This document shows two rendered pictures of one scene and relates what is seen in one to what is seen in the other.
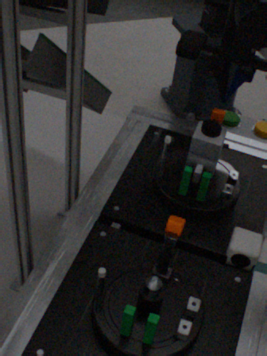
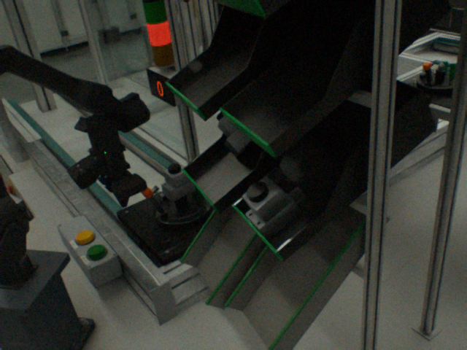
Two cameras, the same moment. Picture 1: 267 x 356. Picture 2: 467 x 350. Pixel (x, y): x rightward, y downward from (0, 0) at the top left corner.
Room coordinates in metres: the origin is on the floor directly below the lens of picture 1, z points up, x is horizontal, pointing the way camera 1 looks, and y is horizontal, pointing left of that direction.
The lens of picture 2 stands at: (1.17, 0.64, 1.63)
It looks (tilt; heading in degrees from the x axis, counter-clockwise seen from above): 32 degrees down; 224
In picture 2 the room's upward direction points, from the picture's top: 7 degrees counter-clockwise
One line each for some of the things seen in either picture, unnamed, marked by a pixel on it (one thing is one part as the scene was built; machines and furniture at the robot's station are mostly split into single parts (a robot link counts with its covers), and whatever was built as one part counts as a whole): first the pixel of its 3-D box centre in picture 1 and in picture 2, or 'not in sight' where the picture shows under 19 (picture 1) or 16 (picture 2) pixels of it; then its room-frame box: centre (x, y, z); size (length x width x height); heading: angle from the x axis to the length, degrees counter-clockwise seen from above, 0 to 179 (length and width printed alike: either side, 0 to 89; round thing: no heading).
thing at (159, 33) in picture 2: not in sight; (159, 32); (0.42, -0.26, 1.33); 0.05 x 0.05 x 0.05
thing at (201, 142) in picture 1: (206, 148); (180, 178); (0.57, -0.10, 1.06); 0.08 x 0.04 x 0.07; 166
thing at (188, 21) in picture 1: (207, 70); (32, 313); (0.97, -0.13, 0.96); 0.15 x 0.15 x 0.20; 27
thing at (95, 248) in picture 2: (229, 120); (96, 253); (0.79, -0.17, 0.96); 0.04 x 0.04 x 0.02
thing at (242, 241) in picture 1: (243, 249); not in sight; (0.46, -0.17, 0.97); 0.05 x 0.05 x 0.04; 76
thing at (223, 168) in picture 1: (197, 181); (182, 208); (0.58, -0.10, 0.98); 0.14 x 0.14 x 0.02
